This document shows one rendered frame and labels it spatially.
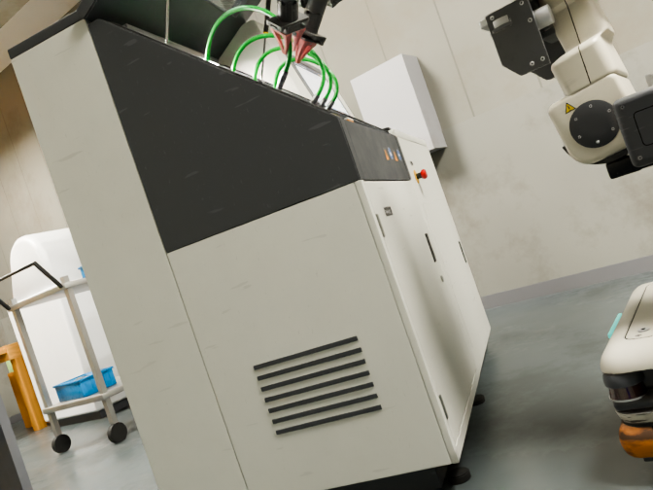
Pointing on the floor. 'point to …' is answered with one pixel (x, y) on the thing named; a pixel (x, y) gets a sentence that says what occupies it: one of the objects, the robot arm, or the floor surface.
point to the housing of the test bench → (124, 260)
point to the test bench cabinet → (318, 352)
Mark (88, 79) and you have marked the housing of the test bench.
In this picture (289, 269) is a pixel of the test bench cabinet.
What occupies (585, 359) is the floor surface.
